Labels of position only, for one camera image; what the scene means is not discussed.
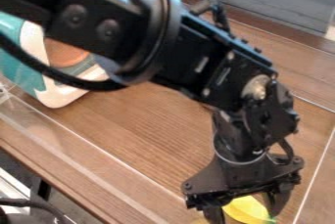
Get clear acrylic barrier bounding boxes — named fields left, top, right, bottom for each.
left=0, top=84, right=213, bottom=224

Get yellow toy banana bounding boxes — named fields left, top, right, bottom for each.
left=222, top=196, right=276, bottom=224

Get black cable bottom left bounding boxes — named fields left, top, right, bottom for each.
left=0, top=198, right=71, bottom=224

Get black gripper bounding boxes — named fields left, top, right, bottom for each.
left=181, top=154, right=305, bottom=224

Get orange microwave turntable plate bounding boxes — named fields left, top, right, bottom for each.
left=44, top=38, right=88, bottom=67

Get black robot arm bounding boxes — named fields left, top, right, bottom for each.
left=0, top=0, right=304, bottom=224

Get blue toy microwave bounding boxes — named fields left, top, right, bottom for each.
left=0, top=12, right=107, bottom=109

